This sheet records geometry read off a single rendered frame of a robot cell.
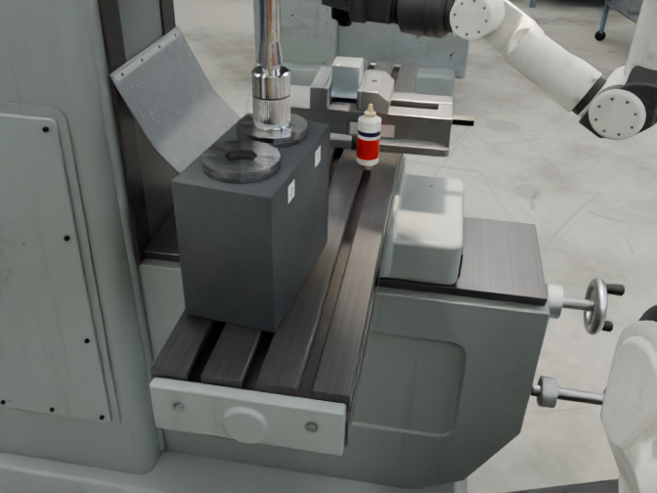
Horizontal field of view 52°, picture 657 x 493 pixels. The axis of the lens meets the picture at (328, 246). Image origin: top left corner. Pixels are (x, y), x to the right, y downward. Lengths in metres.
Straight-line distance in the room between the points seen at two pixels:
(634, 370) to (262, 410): 0.39
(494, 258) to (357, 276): 0.50
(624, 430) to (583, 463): 1.28
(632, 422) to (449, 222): 0.62
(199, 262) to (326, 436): 0.25
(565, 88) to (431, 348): 0.56
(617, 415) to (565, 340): 1.66
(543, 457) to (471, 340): 0.79
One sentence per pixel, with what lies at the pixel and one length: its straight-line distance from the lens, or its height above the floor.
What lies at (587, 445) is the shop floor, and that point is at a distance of 2.14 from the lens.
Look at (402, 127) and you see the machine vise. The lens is 1.29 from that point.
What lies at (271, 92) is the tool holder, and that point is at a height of 1.21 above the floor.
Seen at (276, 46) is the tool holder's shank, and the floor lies 1.26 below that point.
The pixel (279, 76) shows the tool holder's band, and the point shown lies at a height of 1.23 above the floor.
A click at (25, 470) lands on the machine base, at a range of 1.80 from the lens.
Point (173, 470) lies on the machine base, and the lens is 1.70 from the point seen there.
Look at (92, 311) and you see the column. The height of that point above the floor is 0.65.
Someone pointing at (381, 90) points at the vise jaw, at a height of 1.07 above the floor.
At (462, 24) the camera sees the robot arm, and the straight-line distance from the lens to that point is 1.10.
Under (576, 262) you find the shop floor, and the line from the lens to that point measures 2.90.
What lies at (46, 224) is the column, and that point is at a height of 0.84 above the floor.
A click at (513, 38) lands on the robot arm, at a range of 1.18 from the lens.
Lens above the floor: 1.49
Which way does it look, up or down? 32 degrees down
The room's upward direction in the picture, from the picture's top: 2 degrees clockwise
